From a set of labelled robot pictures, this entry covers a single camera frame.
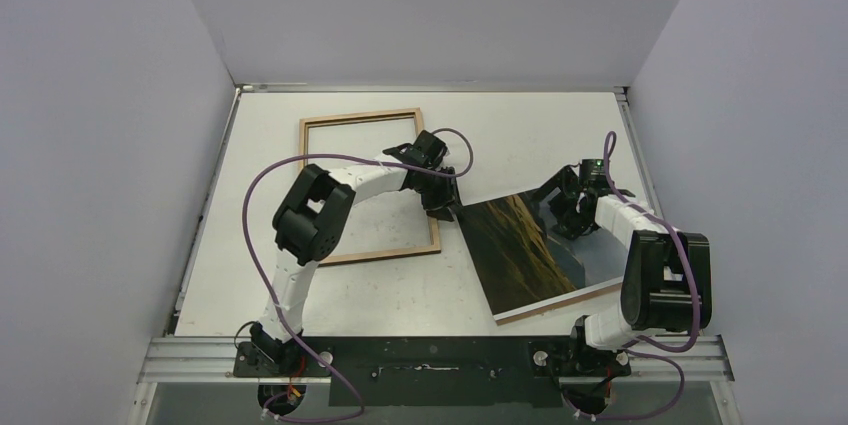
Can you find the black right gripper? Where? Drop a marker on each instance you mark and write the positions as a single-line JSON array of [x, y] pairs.
[[566, 208]]

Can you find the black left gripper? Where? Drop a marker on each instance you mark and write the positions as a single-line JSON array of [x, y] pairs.
[[437, 207]]

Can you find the landscape photo print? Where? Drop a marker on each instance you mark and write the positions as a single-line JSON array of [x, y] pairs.
[[520, 260]]

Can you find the wooden picture frame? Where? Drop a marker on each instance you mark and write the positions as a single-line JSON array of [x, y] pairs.
[[388, 226]]

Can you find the brown frame backing board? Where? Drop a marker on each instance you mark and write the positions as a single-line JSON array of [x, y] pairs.
[[558, 302]]

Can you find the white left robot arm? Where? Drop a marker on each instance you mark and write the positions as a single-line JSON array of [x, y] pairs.
[[310, 221]]

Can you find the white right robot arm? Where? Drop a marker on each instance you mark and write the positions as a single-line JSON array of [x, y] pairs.
[[666, 285]]

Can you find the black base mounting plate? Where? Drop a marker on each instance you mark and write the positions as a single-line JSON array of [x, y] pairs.
[[442, 371]]

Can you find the aluminium rail front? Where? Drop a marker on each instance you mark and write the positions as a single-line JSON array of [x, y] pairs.
[[212, 360]]

